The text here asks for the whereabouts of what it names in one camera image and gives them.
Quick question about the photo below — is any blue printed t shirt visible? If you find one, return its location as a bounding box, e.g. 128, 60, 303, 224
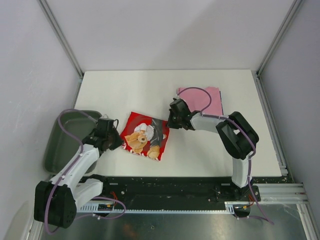
219, 91, 224, 115

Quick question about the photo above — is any pink t shirt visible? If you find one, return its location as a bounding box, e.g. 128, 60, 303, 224
176, 86, 221, 116

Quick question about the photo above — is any right aluminium frame post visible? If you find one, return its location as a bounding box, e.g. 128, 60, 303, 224
257, 0, 305, 76

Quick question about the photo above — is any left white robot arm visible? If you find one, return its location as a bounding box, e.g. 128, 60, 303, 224
33, 117, 123, 229

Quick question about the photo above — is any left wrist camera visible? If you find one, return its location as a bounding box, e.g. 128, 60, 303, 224
100, 114, 109, 120

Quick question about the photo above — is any dark green plastic bin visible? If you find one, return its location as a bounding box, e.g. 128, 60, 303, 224
43, 110, 102, 175

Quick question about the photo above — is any red t shirt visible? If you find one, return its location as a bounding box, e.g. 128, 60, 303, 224
120, 111, 170, 161

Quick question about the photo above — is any right aluminium table rail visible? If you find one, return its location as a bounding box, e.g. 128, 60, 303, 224
253, 73, 289, 176

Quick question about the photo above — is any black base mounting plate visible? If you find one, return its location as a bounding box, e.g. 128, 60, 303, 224
92, 174, 261, 210

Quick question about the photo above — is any aluminium frame post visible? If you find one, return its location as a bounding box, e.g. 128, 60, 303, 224
37, 0, 84, 77
257, 0, 305, 76

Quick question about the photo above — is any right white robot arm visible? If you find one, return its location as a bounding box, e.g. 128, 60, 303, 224
167, 98, 259, 201

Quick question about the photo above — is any left aluminium frame post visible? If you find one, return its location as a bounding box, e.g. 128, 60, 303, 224
37, 0, 84, 77

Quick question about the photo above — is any grey slotted cable duct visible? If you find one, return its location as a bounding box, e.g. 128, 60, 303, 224
77, 201, 250, 214

